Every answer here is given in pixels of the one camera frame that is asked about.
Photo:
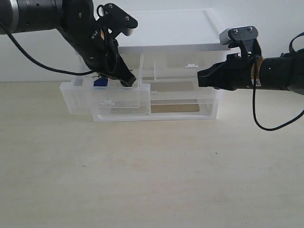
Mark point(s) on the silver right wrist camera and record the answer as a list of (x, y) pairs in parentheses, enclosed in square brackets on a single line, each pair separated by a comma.
[(244, 38)]

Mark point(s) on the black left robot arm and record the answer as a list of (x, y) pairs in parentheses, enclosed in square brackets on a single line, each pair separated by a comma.
[(20, 16)]

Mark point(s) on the key bunch with blue tag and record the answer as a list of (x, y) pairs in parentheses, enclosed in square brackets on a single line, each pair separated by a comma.
[(101, 80)]

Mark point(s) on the white plastic drawer cabinet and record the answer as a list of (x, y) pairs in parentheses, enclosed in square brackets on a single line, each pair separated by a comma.
[(171, 31)]

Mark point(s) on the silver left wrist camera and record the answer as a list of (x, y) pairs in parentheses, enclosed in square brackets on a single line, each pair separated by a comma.
[(114, 18)]

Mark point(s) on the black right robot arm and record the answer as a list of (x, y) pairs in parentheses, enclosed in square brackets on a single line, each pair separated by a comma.
[(278, 73)]

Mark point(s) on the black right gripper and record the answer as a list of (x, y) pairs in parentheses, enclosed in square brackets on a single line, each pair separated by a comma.
[(237, 74)]

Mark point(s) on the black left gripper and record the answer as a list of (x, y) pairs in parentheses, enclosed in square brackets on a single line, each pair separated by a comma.
[(99, 54)]

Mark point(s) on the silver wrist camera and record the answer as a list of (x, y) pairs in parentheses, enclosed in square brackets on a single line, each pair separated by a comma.
[(244, 38), (114, 18)]

